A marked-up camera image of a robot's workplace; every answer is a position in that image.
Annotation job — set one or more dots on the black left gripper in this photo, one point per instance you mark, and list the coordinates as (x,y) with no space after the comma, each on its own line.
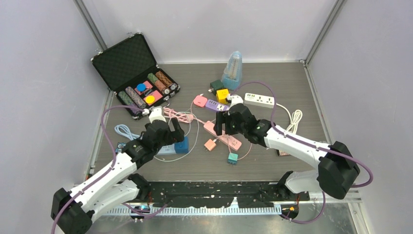
(178,132)

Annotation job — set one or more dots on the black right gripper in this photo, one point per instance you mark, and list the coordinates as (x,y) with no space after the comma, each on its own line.
(218,126)

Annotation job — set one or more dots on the dark blue cube socket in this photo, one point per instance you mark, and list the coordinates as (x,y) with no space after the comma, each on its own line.
(182,147)

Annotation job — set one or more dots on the yellow cube socket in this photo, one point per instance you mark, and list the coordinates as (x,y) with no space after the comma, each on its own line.
(221,96)

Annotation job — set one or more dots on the dark green cube socket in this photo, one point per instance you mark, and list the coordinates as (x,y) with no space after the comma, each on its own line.
(215,86)

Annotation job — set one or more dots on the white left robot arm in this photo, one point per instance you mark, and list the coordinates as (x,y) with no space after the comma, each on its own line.
(75,211)

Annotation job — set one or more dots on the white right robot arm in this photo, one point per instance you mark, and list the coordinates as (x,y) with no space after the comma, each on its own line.
(334,170)

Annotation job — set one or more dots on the orange pink charger plug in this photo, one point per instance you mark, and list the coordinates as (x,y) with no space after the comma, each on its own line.
(210,145)

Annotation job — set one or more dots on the teal charger plug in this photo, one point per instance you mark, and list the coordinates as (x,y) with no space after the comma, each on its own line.
(232,158)

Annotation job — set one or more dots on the light blue power strip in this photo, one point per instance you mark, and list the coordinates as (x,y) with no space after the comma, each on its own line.
(166,150)

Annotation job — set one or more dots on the purple power strip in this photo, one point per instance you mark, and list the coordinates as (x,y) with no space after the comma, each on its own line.
(216,106)

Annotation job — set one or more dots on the pink power strip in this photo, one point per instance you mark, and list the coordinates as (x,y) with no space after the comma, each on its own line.
(230,141)

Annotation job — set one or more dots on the pink cube socket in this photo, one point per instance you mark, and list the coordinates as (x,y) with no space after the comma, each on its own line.
(200,101)

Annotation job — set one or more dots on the blue wrapped metronome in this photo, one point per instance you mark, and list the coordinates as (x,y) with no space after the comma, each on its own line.
(232,75)

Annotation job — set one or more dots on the glittery small cylinder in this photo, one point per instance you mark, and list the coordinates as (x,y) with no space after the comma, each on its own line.
(282,153)

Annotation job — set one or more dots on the black chip case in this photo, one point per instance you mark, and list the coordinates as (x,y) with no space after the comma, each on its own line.
(131,71)

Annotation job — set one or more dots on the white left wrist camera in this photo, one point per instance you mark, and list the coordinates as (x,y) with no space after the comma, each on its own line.
(157,113)

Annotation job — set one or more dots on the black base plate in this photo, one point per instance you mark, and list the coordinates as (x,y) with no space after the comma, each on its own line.
(216,194)

